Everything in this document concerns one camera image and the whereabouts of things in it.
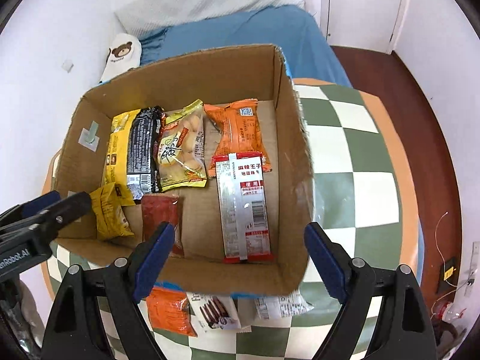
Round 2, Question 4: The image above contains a small yellow snack packet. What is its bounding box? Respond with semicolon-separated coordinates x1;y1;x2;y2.
89;182;136;242

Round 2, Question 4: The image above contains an orange red chip packet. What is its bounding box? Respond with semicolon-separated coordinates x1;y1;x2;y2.
145;286;197;337

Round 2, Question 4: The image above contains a yellow black snack bag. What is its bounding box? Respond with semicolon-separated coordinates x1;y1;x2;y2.
103;106;164;203

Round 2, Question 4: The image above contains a dark red snack packet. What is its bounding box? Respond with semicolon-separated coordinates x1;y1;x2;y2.
141;193;184;258

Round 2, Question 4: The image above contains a Franzzi chocolate cookie packet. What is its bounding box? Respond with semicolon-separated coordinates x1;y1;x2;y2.
186;292;251;334

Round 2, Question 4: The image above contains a grey white snack packet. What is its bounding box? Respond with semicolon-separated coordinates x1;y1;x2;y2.
254;290;314;320

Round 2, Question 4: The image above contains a yellow biscuit ball bag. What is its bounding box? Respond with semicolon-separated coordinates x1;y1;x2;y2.
156;99;208;192

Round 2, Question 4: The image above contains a silver red strip packet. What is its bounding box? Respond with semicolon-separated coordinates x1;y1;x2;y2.
213;152;273;263

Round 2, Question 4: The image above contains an orange snack packet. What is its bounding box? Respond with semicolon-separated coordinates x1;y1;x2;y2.
203;98;272;177

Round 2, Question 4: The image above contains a bear print pillow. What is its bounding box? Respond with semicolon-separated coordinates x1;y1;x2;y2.
99;33;142;83

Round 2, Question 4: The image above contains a cardboard milk box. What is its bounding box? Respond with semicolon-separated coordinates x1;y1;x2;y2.
52;45;313;296

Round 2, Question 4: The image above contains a blue bed sheet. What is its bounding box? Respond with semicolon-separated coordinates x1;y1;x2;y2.
140;5;352;87

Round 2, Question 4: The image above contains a white door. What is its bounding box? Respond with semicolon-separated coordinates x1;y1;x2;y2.
320;0;402;54

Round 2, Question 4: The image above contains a white thin cable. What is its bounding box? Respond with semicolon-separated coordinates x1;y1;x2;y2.
429;211;470;320

